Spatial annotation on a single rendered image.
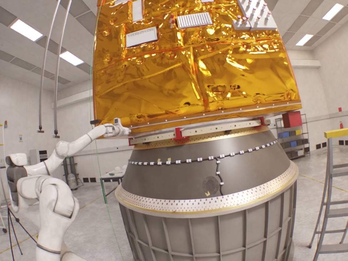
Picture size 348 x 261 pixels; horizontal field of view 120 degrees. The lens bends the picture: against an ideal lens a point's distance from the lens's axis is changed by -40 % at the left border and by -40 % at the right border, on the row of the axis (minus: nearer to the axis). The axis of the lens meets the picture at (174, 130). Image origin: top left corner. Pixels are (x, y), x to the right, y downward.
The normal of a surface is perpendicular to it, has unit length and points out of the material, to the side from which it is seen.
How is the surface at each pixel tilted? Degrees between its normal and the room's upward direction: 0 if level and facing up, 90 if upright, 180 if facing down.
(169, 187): 62
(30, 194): 90
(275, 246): 90
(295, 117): 90
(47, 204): 66
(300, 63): 90
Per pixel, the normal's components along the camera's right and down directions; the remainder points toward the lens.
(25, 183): 0.95, -0.15
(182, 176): -0.36, -0.47
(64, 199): 0.93, -0.36
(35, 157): -0.12, -0.04
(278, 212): 0.37, -0.11
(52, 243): 0.80, -0.33
